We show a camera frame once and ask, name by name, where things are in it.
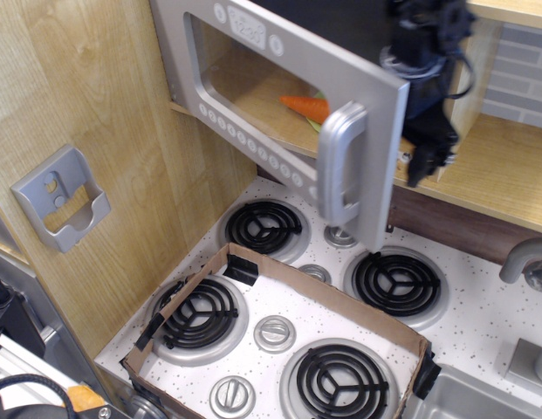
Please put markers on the grey faucet base block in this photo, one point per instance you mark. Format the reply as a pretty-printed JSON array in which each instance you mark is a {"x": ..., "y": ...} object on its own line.
[{"x": 525, "y": 368}]

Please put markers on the black burner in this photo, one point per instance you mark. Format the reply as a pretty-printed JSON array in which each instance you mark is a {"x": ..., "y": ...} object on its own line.
[
  {"x": 267, "y": 226},
  {"x": 337, "y": 378},
  {"x": 205, "y": 327},
  {"x": 402, "y": 283}
]

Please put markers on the grey wall holder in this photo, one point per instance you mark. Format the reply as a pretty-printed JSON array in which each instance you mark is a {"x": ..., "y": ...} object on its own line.
[{"x": 50, "y": 186}]

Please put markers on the back left black burner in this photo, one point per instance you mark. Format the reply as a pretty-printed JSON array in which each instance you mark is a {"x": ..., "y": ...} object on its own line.
[{"x": 267, "y": 226}]

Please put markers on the grey toy faucet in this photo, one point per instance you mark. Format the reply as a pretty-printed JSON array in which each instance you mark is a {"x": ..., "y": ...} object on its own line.
[{"x": 524, "y": 259}]

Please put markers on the steel toy sink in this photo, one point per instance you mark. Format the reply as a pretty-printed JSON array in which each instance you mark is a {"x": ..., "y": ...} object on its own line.
[{"x": 456, "y": 395}]

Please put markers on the green toy plate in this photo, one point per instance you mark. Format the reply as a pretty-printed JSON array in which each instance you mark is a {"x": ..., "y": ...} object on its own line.
[{"x": 315, "y": 125}]

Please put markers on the back grey stove knob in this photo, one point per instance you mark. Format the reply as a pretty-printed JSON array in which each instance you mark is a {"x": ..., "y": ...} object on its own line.
[{"x": 338, "y": 238}]

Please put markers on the brown cardboard frame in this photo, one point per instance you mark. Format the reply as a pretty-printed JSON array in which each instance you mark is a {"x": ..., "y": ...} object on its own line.
[{"x": 249, "y": 337}]

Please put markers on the grey toy microwave door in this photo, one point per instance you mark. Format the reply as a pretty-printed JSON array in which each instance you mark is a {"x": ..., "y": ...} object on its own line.
[{"x": 228, "y": 62}]

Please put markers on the back right black burner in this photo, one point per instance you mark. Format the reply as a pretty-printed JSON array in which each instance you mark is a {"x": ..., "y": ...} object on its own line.
[{"x": 402, "y": 283}]

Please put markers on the front right black burner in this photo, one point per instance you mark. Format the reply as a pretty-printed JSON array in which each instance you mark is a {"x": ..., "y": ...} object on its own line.
[{"x": 337, "y": 378}]

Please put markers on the front left black burner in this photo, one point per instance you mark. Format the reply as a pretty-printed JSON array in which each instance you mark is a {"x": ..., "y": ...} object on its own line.
[{"x": 205, "y": 327}]

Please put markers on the centre grey stove knob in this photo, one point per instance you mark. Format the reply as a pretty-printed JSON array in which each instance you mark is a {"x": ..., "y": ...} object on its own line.
[{"x": 274, "y": 334}]

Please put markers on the orange toy carrot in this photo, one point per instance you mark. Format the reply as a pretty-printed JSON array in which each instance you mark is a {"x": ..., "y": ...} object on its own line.
[{"x": 313, "y": 108}]

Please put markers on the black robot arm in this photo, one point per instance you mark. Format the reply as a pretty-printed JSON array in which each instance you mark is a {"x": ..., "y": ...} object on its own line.
[{"x": 425, "y": 50}]

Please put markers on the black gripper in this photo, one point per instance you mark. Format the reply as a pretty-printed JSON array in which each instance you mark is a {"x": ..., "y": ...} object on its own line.
[{"x": 427, "y": 126}]

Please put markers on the small middle grey knob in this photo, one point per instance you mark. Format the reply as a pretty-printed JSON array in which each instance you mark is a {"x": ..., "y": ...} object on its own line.
[{"x": 316, "y": 271}]

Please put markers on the front grey stove knob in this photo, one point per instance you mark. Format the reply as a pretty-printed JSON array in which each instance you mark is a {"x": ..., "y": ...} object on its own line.
[{"x": 232, "y": 397}]

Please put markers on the grey stove knob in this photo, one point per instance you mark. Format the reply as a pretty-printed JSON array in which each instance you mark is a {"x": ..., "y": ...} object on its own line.
[
  {"x": 274, "y": 334},
  {"x": 338, "y": 238},
  {"x": 232, "y": 397}
]

